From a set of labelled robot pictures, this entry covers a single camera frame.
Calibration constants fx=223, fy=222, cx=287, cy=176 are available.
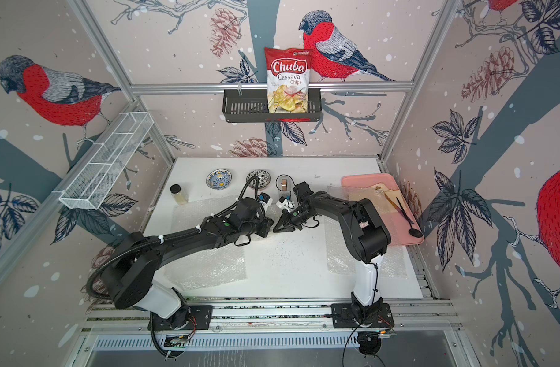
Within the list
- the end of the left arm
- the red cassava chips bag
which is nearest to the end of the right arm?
the end of the left arm

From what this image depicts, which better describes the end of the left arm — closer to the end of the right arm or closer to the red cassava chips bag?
the end of the right arm

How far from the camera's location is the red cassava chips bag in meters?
0.85
